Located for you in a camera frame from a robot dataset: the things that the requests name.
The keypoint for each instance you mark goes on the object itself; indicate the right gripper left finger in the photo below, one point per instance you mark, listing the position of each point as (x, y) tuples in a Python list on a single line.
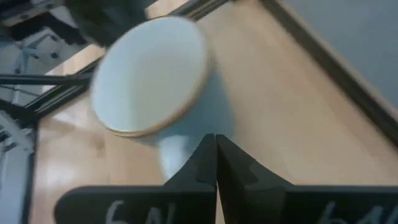
[(174, 202)]

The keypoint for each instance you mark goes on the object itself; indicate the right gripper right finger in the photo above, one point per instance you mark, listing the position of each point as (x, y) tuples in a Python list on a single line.
[(280, 205)]

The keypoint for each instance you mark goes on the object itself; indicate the wooden shelf with black frame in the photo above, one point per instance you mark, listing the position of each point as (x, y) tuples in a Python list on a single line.
[(280, 109)]

